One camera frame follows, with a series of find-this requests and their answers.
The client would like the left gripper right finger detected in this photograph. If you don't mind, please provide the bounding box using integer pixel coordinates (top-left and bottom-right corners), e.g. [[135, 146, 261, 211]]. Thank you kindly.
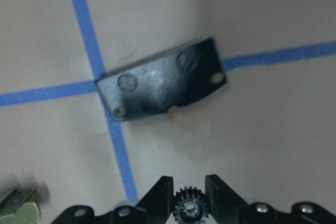
[[205, 175, 248, 223]]

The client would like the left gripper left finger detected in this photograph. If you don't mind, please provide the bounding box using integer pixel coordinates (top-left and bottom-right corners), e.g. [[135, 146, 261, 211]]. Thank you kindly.
[[136, 176, 174, 223]]

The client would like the black bearing gear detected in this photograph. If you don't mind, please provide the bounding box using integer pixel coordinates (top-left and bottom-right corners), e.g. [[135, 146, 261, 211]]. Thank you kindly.
[[172, 186, 209, 223]]

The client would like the black brake pad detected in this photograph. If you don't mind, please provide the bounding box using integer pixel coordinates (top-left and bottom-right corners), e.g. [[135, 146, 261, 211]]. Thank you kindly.
[[95, 37, 227, 122]]

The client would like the green brake shoe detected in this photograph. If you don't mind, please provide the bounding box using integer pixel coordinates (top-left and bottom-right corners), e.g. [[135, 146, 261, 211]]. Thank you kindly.
[[1, 188, 41, 224]]

